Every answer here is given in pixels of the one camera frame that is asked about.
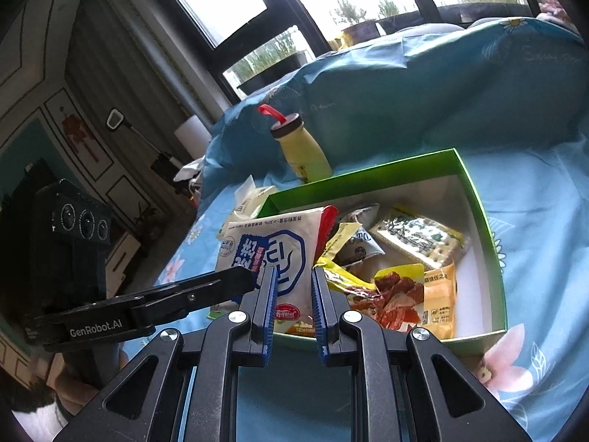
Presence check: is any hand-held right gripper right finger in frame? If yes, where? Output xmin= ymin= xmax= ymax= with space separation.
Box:
xmin=311 ymin=267 xmax=530 ymax=442

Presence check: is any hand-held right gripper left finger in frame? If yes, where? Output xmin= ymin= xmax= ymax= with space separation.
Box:
xmin=53 ymin=264 xmax=279 ymax=442

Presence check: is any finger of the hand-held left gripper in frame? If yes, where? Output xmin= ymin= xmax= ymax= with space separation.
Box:
xmin=133 ymin=264 xmax=257 ymax=329

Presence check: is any white blue snack packet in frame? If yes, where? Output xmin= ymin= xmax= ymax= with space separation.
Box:
xmin=216 ymin=207 xmax=325 ymax=334

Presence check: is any red meat snack packet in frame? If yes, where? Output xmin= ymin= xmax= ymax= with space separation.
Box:
xmin=372 ymin=262 xmax=426 ymax=333

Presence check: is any orange snack packet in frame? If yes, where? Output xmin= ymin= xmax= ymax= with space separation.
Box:
xmin=421 ymin=260 xmax=457 ymax=340

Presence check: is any green cracker packet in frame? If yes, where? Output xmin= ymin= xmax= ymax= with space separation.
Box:
xmin=370 ymin=207 xmax=470 ymax=270

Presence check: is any green cardboard box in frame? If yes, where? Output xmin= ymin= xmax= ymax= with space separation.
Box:
xmin=207 ymin=147 xmax=508 ymax=356

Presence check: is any person's left hand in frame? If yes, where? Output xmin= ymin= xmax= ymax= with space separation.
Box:
xmin=43 ymin=347 xmax=134 ymax=420

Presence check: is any grey brown small packet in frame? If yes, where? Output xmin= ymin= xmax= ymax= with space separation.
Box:
xmin=334 ymin=203 xmax=386 ymax=265

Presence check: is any cream white snack packet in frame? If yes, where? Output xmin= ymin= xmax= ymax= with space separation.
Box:
xmin=230 ymin=175 xmax=279 ymax=222

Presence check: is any white cloth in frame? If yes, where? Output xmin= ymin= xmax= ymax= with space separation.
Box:
xmin=172 ymin=157 xmax=205 ymax=208

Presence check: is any small black device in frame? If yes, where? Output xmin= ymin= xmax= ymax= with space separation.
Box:
xmin=151 ymin=154 xmax=185 ymax=178

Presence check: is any phone holder on rod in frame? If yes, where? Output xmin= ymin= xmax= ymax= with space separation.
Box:
xmin=106 ymin=107 xmax=159 ymax=155

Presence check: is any white paper roll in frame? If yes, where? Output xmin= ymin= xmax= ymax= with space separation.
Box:
xmin=174 ymin=115 xmax=213 ymax=159

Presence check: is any yellow bottle brown cap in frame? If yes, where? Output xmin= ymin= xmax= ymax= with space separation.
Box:
xmin=258 ymin=104 xmax=333 ymax=184

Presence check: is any grey pleated curtain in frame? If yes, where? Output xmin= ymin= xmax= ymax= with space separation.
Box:
xmin=64 ymin=0 xmax=231 ymax=148

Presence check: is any blue floral bedsheet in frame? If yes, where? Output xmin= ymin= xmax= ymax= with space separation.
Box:
xmin=124 ymin=16 xmax=589 ymax=442

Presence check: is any potted plant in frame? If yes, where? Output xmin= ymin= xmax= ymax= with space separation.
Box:
xmin=375 ymin=0 xmax=415 ymax=33
xmin=329 ymin=0 xmax=382 ymax=42

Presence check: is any pile of folded pink clothes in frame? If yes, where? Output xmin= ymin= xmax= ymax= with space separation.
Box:
xmin=536 ymin=0 xmax=583 ymax=33

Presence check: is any red wall ornament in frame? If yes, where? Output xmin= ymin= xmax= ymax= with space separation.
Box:
xmin=60 ymin=104 xmax=99 ymax=162

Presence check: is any black window frame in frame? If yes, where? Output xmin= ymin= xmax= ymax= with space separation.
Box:
xmin=129 ymin=0 xmax=544 ymax=102

